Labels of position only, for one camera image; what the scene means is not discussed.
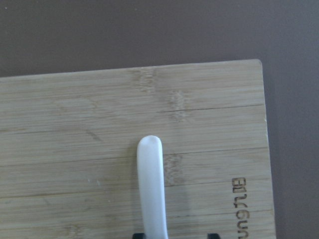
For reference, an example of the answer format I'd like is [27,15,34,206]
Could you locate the white ceramic spoon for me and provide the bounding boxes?
[137,135,168,239]

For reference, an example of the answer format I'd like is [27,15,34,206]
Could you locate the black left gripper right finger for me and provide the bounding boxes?
[207,233,219,239]

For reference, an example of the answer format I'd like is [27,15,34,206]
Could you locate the bamboo cutting board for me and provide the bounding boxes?
[0,59,276,239]

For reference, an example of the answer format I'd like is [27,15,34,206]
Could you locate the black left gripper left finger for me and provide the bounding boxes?
[133,233,146,239]

